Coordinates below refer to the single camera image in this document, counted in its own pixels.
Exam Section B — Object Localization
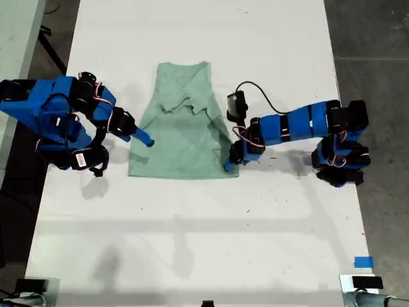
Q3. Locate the black camera box, barcode label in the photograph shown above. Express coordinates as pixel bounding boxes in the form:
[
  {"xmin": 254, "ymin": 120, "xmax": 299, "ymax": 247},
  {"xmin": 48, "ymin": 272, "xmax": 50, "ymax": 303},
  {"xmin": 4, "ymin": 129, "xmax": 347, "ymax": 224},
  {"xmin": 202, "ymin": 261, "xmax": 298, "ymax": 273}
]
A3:
[{"xmin": 67, "ymin": 144, "xmax": 111, "ymax": 178}]

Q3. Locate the blue tape strip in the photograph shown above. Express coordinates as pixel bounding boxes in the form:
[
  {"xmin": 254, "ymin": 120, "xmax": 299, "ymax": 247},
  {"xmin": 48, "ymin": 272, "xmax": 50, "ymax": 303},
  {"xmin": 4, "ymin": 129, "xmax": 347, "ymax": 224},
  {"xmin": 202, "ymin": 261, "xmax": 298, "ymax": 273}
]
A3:
[{"xmin": 353, "ymin": 256, "xmax": 374, "ymax": 269}]

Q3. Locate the black camera cable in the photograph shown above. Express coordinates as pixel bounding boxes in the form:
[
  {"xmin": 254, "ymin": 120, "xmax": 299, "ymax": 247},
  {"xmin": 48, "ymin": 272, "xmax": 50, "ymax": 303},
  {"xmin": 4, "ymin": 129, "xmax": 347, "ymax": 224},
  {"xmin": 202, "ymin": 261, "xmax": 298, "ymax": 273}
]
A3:
[{"xmin": 235, "ymin": 81, "xmax": 297, "ymax": 115}]

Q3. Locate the grey metal fixture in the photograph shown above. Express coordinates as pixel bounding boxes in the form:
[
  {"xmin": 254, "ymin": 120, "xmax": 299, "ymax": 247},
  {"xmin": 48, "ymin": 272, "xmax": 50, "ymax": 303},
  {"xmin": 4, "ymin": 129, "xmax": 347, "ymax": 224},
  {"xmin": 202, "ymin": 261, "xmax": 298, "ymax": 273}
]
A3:
[
  {"xmin": 343, "ymin": 289, "xmax": 409, "ymax": 307},
  {"xmin": 0, "ymin": 292, "xmax": 45, "ymax": 307}
]

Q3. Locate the white mounting plate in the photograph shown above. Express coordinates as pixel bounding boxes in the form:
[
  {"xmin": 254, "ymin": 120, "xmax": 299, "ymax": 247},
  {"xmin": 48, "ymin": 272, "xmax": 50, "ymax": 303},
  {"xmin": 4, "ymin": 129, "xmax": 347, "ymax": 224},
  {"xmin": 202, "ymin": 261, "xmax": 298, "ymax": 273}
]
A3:
[{"xmin": 339, "ymin": 274, "xmax": 384, "ymax": 294}]

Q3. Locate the small black box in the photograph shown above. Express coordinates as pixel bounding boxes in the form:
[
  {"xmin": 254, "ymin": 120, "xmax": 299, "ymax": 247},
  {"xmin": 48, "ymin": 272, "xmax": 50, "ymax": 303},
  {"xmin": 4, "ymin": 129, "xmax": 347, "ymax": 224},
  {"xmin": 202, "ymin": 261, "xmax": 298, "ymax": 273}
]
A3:
[
  {"xmin": 352, "ymin": 276, "xmax": 383, "ymax": 290},
  {"xmin": 15, "ymin": 278, "xmax": 49, "ymax": 292}
]

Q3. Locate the pale green T-shirt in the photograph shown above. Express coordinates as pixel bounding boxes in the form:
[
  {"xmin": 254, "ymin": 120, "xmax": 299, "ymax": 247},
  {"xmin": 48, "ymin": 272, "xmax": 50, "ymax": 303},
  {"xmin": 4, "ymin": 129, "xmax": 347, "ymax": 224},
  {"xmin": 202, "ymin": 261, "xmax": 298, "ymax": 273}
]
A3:
[{"xmin": 127, "ymin": 61, "xmax": 240, "ymax": 178}]

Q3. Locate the black camera box, grey face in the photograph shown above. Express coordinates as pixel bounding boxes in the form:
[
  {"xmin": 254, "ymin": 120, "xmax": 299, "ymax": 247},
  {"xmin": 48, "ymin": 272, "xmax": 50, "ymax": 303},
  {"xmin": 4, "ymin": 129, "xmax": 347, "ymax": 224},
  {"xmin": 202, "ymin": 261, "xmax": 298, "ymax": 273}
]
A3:
[{"xmin": 226, "ymin": 91, "xmax": 249, "ymax": 123}]

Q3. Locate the black stand leg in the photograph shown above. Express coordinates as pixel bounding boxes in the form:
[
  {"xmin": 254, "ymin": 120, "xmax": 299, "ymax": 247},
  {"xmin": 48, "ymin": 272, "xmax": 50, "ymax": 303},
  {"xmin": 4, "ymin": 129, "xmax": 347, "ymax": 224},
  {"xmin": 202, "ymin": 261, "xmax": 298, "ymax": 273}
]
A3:
[{"xmin": 37, "ymin": 27, "xmax": 68, "ymax": 75}]

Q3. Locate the pale grey side table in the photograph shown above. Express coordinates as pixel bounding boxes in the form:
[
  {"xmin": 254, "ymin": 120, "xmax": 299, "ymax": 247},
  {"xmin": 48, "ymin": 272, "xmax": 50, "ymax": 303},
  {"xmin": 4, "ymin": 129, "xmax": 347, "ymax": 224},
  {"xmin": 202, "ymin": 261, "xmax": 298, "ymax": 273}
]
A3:
[{"xmin": 0, "ymin": 0, "xmax": 46, "ymax": 186}]

